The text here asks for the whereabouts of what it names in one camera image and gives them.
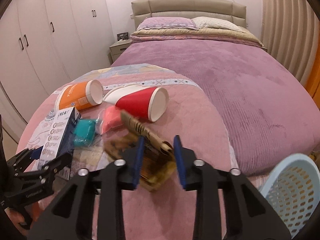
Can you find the beige nightstand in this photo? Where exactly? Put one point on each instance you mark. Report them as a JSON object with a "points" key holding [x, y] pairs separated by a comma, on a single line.
{"points": [[118, 50], [263, 49]]}

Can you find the beige padded headboard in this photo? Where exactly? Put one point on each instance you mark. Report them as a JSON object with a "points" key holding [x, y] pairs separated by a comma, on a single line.
{"points": [[187, 7]]}

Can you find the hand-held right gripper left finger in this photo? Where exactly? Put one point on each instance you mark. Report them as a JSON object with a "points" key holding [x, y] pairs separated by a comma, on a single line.
{"points": [[137, 160]]}

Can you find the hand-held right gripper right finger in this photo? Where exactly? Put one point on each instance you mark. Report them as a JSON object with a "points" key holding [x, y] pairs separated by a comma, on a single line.
{"points": [[180, 162]]}

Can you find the purple pillow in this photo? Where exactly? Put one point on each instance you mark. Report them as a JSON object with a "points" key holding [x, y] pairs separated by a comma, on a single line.
{"points": [[165, 23]]}

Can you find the orange paper cup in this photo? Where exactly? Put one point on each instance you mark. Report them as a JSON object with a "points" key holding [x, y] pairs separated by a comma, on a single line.
{"points": [[75, 96]]}

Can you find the white wardrobe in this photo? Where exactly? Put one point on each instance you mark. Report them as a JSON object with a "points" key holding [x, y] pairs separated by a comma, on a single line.
{"points": [[50, 42]]}

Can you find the teal clay block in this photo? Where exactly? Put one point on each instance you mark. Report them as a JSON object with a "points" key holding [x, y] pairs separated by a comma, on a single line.
{"points": [[83, 132]]}

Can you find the folded pink blanket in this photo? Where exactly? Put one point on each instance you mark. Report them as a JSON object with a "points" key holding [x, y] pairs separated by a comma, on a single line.
{"points": [[175, 38]]}

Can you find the white and blue box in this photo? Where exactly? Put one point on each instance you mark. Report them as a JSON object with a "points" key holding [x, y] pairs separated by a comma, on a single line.
{"points": [[60, 130]]}

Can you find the folded beige blanket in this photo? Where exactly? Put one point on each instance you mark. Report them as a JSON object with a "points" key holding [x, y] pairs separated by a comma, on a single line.
{"points": [[225, 33]]}

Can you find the brown cardboard piece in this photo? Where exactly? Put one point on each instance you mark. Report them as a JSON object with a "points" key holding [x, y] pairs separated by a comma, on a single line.
{"points": [[142, 130]]}

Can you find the light blue plastic basket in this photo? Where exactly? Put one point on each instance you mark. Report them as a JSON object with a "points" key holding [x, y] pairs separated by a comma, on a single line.
{"points": [[275, 170]]}

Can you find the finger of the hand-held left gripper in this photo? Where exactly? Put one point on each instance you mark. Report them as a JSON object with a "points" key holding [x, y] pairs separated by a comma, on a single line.
{"points": [[23, 156], [58, 162]]}

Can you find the orange curtain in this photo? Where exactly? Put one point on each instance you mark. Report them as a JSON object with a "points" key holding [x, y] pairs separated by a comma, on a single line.
{"points": [[313, 82]]}

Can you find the bed with purple blanket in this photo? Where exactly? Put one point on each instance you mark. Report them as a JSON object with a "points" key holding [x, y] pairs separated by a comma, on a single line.
{"points": [[237, 92]]}

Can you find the white printed leaflet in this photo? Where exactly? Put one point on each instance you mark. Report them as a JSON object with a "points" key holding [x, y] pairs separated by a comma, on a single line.
{"points": [[42, 127]]}

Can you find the pink clay block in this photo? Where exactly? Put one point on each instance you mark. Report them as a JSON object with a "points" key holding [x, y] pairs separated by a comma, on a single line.
{"points": [[110, 120]]}

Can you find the white dotted pillow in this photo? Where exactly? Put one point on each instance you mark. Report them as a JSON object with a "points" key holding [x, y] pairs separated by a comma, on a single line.
{"points": [[217, 23]]}

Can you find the red and white paper cup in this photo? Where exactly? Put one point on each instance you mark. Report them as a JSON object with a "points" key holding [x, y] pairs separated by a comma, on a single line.
{"points": [[137, 102]]}

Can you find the beige curtain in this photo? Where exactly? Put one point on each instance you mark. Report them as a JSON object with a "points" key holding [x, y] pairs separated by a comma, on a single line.
{"points": [[290, 25]]}

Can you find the person's left hand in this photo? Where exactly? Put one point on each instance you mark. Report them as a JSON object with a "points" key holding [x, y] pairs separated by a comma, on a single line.
{"points": [[13, 217]]}

